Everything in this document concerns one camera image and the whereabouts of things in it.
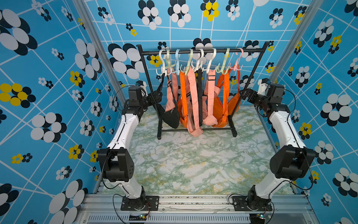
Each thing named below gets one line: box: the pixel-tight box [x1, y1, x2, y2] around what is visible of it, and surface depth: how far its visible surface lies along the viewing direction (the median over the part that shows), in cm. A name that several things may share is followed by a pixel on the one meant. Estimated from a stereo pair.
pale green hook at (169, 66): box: [164, 49, 177, 70], surface depth 68 cm
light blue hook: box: [172, 49, 181, 76], surface depth 73 cm
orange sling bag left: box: [176, 71, 188, 128], surface depth 84 cm
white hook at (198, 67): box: [191, 48, 205, 72], surface depth 76 cm
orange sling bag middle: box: [212, 70, 230, 128], surface depth 84 cm
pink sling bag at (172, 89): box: [165, 67, 179, 112], surface depth 86 cm
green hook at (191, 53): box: [179, 48, 194, 76], surface depth 72 cm
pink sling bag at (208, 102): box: [202, 69, 221, 126], surface depth 84 cm
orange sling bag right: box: [222, 64, 241, 128], surface depth 86 cm
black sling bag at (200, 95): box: [196, 69, 203, 125], surface depth 82 cm
